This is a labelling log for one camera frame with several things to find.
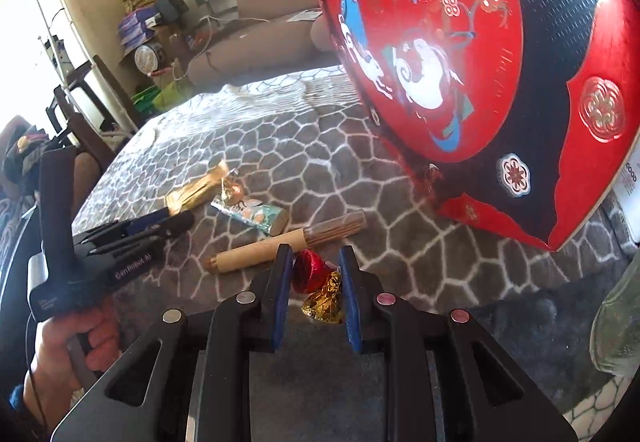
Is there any red foil candy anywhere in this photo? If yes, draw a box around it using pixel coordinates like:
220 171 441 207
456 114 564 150
292 249 340 294

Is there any green snack packet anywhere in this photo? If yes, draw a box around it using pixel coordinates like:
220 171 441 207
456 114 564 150
210 198 290 237

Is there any gold candy bar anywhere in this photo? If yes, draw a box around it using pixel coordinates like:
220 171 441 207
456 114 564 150
165 158 230 215

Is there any white garment steamer stand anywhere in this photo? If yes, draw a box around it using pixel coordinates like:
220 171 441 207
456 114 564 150
15 0 141 133

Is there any round cookie tin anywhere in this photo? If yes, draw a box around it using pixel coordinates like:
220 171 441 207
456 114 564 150
134 43 168 75

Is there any pile of clothes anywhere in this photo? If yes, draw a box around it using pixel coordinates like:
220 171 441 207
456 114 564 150
0 132 51 203

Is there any red octagonal gift box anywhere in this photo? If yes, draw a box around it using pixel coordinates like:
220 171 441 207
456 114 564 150
299 0 640 253

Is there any white tissue pack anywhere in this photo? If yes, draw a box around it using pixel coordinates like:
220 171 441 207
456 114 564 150
612 162 640 243

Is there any grey pebble-pattern blanket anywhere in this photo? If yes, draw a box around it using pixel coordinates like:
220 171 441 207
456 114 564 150
72 64 636 423

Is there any small gold orange candy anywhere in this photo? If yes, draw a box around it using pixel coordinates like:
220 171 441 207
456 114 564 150
220 170 246 203

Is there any gold foil candy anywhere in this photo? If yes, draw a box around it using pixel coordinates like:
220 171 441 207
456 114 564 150
301 271 347 325

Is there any stack of purple packets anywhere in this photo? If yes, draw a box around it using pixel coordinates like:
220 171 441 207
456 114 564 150
118 6 161 48

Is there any grey green cloth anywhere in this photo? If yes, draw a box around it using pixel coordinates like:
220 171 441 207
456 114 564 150
590 262 640 378

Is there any wooden incense tube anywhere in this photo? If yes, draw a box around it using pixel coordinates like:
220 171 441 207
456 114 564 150
204 211 368 274

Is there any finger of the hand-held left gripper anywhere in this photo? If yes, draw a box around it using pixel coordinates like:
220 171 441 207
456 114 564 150
75 208 173 243
85 209 195 254

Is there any white cable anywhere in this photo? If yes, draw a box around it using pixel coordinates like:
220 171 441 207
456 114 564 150
197 14 236 58

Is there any person's left hand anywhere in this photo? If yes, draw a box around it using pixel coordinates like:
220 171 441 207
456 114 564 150
22 307 121 423

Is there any green shopping bag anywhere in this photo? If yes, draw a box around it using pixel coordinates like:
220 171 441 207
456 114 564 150
132 79 196 115

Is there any brown three-seat sofa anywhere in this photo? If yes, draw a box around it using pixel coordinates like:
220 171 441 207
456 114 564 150
187 0 346 85

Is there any person's left forearm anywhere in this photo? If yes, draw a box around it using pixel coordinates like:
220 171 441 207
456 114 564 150
0 379 53 442

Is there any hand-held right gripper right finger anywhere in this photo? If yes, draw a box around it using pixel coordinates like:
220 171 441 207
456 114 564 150
336 245 577 442

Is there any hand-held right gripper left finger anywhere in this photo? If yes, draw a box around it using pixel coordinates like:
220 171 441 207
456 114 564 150
50 243 296 442

